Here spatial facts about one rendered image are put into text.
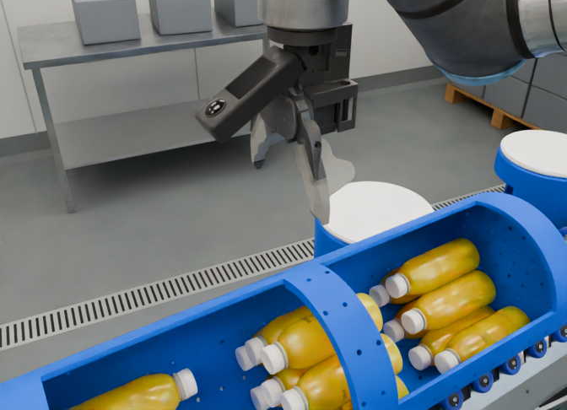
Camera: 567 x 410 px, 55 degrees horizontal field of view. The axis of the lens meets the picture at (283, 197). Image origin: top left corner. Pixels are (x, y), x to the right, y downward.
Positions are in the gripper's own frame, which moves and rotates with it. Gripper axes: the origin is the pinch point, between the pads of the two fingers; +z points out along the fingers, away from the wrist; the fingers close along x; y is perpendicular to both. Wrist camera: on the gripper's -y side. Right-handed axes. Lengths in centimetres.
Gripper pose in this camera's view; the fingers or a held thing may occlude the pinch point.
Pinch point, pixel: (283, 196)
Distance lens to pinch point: 64.4
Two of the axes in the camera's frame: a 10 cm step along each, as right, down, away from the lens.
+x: -5.3, -4.5, 7.2
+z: -0.1, 8.5, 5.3
